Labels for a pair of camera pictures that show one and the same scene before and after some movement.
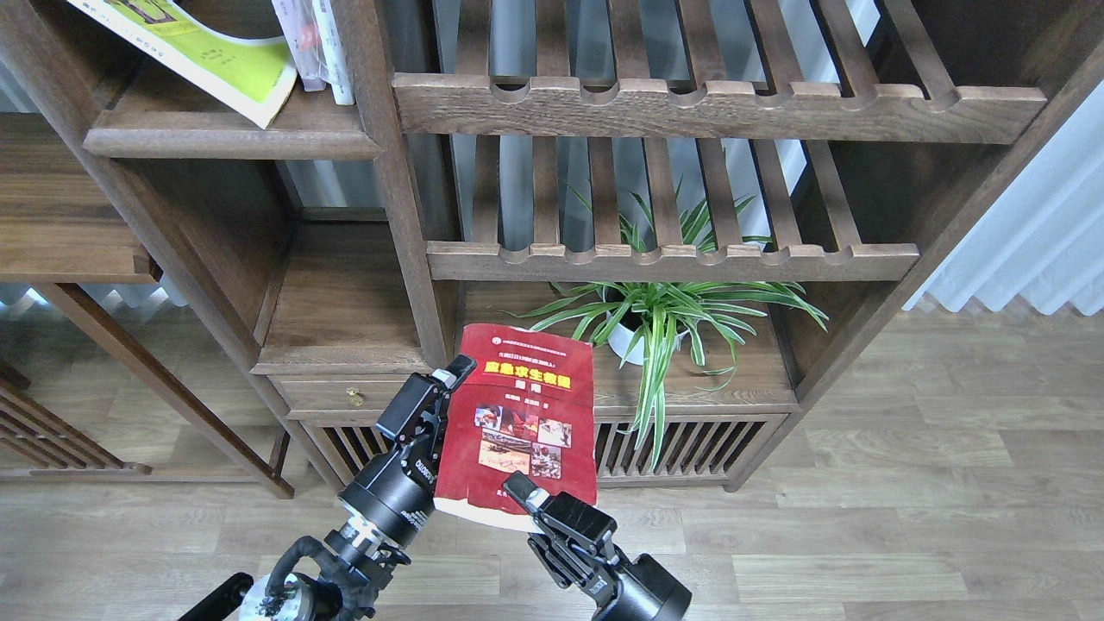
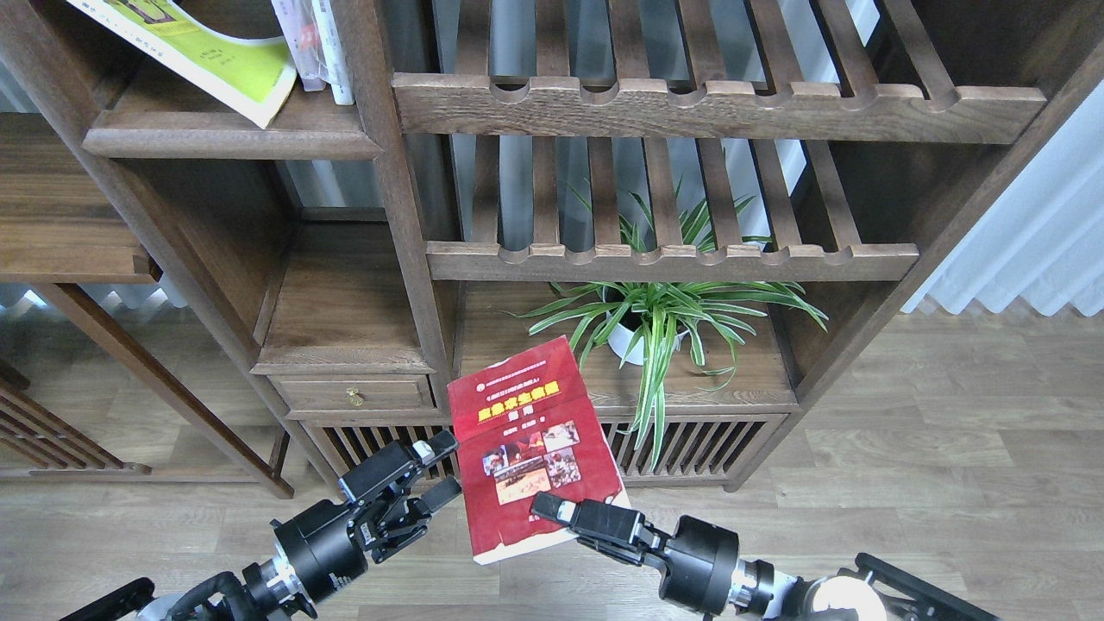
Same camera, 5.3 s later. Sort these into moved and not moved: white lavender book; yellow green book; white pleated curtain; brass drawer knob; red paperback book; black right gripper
Moved: red paperback book; black right gripper
Not moved: yellow green book; brass drawer knob; white pleated curtain; white lavender book
